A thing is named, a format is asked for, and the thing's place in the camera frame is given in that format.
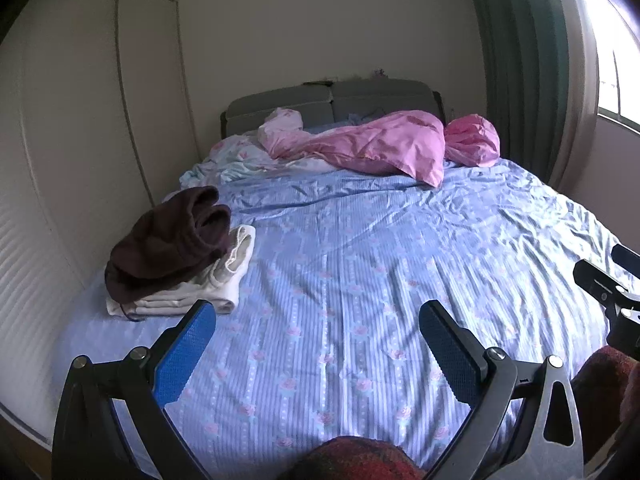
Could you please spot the pink duvet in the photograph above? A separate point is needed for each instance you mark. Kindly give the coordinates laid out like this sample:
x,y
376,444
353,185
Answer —
x,y
380,145

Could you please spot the window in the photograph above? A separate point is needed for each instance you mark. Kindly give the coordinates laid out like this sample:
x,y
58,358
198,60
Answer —
x,y
620,85

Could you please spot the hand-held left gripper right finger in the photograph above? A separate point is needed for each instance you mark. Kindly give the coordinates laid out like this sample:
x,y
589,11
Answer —
x,y
450,355

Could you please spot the white wardrobe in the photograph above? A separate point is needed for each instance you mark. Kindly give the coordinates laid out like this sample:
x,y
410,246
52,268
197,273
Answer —
x,y
75,110

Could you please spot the maroon pants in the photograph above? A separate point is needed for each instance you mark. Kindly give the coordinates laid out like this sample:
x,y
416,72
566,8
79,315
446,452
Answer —
x,y
160,240

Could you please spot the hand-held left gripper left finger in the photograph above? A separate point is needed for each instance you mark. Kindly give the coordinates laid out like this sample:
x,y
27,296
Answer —
x,y
185,355

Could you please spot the crumpled pink pillow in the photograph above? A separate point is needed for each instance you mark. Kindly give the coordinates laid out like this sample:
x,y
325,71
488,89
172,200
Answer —
x,y
472,140

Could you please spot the person's red plaid clothing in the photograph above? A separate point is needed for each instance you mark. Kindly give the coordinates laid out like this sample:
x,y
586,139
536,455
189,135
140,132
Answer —
x,y
360,460

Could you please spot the blue floral bed sheet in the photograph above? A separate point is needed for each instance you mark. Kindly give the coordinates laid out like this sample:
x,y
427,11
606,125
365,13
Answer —
x,y
350,260

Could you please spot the light floral blanket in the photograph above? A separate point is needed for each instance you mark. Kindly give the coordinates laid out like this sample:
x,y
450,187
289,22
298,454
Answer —
x,y
235,152

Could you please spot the grey-green curtain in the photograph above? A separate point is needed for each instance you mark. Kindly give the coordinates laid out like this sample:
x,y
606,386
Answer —
x,y
530,60

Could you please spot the person's right forearm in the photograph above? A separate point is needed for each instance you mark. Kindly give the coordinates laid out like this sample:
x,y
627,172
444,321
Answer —
x,y
605,390

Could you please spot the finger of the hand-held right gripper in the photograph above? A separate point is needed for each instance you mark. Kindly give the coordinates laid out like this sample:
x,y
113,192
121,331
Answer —
x,y
627,257
597,282

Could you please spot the folded white clothes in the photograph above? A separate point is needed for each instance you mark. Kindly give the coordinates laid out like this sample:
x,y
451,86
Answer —
x,y
225,280

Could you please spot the grey padded headboard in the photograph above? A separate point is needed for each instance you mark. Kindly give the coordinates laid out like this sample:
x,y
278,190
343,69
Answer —
x,y
360,95

